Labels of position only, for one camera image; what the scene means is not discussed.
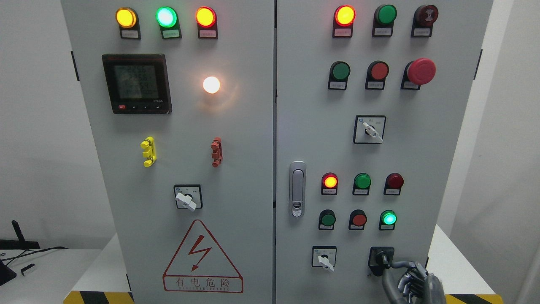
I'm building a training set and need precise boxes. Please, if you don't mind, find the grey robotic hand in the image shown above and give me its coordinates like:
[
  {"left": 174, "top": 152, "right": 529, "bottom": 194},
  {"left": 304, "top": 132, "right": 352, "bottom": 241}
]
[{"left": 382, "top": 261, "right": 447, "bottom": 304}]

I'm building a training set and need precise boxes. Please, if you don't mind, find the black rotary knob switch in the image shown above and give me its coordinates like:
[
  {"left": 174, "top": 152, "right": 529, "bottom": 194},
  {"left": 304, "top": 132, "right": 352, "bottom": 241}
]
[{"left": 368, "top": 247, "right": 394, "bottom": 277}]

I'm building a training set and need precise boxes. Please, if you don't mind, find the green indicator lower right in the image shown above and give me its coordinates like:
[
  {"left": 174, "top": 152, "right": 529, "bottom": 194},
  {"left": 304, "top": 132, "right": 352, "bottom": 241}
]
[{"left": 378, "top": 210, "right": 397, "bottom": 231}]

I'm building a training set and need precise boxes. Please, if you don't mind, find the red push button lower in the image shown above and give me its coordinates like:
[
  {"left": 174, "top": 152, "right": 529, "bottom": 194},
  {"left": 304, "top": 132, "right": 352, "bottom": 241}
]
[{"left": 348, "top": 209, "right": 367, "bottom": 231}]

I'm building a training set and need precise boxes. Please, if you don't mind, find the red push button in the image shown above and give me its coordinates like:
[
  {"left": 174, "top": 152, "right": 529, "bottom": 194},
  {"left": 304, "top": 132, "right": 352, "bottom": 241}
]
[
  {"left": 348, "top": 209, "right": 367, "bottom": 231},
  {"left": 364, "top": 60, "right": 389, "bottom": 90}
]

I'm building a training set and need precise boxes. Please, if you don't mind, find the red indicator middle right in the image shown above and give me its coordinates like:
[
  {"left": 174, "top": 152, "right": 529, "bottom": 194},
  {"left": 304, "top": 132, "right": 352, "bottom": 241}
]
[{"left": 383, "top": 173, "right": 404, "bottom": 195}]

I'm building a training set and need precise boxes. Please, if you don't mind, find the green push button lower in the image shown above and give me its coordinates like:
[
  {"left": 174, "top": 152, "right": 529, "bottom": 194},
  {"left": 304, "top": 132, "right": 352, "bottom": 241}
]
[{"left": 318, "top": 209, "right": 336, "bottom": 230}]

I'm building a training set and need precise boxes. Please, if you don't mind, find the green push button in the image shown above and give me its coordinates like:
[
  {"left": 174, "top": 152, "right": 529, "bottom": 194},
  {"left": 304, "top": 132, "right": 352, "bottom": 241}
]
[
  {"left": 327, "top": 60, "right": 351, "bottom": 90},
  {"left": 318, "top": 209, "right": 336, "bottom": 230}
]

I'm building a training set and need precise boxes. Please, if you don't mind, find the green indicator middle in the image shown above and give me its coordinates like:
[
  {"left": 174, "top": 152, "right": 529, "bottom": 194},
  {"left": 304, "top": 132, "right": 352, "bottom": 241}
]
[{"left": 352, "top": 172, "right": 372, "bottom": 196}]

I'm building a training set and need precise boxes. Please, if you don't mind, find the red lit indicator middle left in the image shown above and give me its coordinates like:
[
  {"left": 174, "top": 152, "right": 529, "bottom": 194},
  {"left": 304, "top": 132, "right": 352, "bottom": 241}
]
[{"left": 321, "top": 172, "right": 339, "bottom": 195}]

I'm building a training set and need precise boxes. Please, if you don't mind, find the grey cabinet right door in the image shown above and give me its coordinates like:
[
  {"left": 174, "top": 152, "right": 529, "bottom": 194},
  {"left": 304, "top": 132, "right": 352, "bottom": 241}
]
[{"left": 275, "top": 0, "right": 493, "bottom": 304}]

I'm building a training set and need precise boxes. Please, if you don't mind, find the grey cabinet door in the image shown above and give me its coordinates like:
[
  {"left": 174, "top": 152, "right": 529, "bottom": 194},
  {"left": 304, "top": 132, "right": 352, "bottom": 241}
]
[
  {"left": 275, "top": 0, "right": 493, "bottom": 304},
  {"left": 61, "top": 0, "right": 274, "bottom": 304}
]

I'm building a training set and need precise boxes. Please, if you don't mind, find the red emergency stop button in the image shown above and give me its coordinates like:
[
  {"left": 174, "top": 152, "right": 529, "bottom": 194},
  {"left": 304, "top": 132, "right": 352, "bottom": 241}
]
[{"left": 400, "top": 57, "right": 437, "bottom": 90}]

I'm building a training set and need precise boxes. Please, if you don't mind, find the red push button upper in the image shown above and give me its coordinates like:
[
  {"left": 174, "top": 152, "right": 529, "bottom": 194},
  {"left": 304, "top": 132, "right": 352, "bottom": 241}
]
[{"left": 364, "top": 60, "right": 389, "bottom": 90}]

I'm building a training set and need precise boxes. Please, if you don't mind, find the red high voltage warning sticker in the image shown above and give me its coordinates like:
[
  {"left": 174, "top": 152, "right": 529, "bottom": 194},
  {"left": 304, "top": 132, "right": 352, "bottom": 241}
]
[{"left": 162, "top": 219, "right": 243, "bottom": 293}]

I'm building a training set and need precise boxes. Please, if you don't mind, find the green push button upper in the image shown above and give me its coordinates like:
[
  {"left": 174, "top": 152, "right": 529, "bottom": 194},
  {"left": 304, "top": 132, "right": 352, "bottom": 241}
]
[{"left": 327, "top": 60, "right": 351, "bottom": 90}]

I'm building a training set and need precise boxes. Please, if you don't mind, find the red terminal connector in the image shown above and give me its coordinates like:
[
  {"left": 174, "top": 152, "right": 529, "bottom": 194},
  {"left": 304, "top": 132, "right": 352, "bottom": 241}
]
[{"left": 211, "top": 137, "right": 223, "bottom": 168}]

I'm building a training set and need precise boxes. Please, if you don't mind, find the green indicator top right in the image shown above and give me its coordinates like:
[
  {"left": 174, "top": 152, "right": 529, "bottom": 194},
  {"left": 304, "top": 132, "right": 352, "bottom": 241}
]
[{"left": 372, "top": 4, "right": 397, "bottom": 37}]

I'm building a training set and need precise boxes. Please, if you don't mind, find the dark red buzzer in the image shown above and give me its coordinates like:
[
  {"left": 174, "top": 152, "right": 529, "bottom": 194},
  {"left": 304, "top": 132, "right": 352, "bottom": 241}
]
[{"left": 411, "top": 5, "right": 439, "bottom": 37}]

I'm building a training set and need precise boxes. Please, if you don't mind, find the red lit indicator top right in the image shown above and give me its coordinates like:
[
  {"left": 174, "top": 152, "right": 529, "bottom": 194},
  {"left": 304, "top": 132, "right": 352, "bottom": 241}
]
[{"left": 332, "top": 5, "right": 356, "bottom": 38}]

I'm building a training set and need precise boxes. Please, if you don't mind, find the white glowing lamp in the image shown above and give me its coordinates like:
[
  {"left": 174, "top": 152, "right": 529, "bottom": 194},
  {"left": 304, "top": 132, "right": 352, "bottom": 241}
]
[{"left": 202, "top": 76, "right": 221, "bottom": 94}]

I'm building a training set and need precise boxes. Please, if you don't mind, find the yellow terminal connector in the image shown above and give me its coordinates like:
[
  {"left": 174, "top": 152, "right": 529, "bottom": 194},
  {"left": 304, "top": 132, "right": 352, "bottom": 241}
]
[{"left": 140, "top": 136, "right": 157, "bottom": 168}]

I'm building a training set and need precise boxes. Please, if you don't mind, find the grey cabinet left door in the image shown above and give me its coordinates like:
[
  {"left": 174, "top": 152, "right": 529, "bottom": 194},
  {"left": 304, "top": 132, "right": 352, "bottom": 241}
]
[{"left": 61, "top": 0, "right": 274, "bottom": 304}]

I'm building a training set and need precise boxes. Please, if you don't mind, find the white cabinet base platform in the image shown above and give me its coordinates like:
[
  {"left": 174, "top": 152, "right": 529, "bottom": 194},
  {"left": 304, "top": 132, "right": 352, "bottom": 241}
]
[{"left": 63, "top": 226, "right": 503, "bottom": 304}]

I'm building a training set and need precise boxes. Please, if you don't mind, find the red lit indicator light left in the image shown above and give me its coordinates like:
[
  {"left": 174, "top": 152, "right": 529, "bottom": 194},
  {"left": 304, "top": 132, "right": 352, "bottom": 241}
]
[{"left": 195, "top": 6, "right": 218, "bottom": 40}]

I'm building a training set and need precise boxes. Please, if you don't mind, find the black digital power meter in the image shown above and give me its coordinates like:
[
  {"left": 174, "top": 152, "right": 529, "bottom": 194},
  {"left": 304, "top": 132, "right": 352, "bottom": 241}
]
[{"left": 102, "top": 54, "right": 173, "bottom": 115}]

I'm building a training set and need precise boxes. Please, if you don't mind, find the green lit indicator light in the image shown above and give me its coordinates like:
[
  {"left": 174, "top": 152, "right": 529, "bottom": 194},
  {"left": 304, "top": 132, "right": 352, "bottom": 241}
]
[{"left": 155, "top": 6, "right": 182, "bottom": 40}]

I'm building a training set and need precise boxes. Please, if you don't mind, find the yellow indicator light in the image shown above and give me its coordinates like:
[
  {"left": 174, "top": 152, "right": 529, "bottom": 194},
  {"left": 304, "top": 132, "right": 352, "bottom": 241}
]
[{"left": 115, "top": 6, "right": 141, "bottom": 40}]

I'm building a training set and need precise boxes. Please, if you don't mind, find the small black white adapter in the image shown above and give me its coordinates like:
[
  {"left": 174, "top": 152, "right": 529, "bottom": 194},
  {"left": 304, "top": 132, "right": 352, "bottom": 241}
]
[{"left": 20, "top": 263, "right": 35, "bottom": 276}]

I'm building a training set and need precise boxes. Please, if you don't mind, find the black stand on desk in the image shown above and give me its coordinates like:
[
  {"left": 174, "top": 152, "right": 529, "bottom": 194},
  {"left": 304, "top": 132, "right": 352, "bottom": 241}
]
[{"left": 0, "top": 220, "right": 41, "bottom": 250}]

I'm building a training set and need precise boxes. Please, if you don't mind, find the black device at left edge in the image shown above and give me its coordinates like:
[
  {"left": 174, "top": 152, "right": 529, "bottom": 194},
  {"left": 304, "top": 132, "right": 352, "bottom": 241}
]
[{"left": 0, "top": 261, "right": 17, "bottom": 285}]

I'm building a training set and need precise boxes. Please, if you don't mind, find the lower white selector switch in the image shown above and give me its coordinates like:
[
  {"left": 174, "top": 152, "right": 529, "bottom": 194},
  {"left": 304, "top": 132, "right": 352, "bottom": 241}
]
[{"left": 312, "top": 246, "right": 337, "bottom": 273}]

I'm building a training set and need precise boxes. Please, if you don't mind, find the upper right selector switch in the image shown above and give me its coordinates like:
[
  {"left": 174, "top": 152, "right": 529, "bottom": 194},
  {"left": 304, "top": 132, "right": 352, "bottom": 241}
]
[{"left": 353, "top": 115, "right": 386, "bottom": 144}]

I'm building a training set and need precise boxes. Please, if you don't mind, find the silver door latch handle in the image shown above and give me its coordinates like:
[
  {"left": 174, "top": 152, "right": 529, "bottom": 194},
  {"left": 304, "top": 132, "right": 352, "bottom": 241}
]
[{"left": 289, "top": 161, "right": 307, "bottom": 217}]

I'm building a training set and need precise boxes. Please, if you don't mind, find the left door selector switch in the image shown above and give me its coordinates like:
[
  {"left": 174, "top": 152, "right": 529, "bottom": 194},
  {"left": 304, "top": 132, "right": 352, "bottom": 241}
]
[{"left": 173, "top": 184, "right": 203, "bottom": 212}]

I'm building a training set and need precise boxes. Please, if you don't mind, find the black cable on desk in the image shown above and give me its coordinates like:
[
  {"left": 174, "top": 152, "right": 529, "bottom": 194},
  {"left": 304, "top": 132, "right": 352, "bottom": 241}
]
[{"left": 0, "top": 246, "right": 69, "bottom": 266}]

